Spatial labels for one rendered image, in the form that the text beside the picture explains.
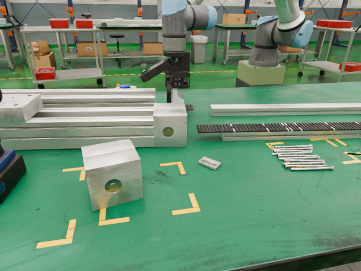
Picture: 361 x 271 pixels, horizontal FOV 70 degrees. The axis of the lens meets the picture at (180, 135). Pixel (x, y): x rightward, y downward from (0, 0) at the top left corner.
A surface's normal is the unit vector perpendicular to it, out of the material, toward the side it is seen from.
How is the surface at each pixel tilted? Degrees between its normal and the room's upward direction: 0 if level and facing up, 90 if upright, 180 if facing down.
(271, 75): 90
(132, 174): 90
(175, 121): 90
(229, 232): 0
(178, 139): 90
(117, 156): 0
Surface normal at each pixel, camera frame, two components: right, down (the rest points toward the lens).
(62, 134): 0.07, 0.45
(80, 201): 0.01, -0.89
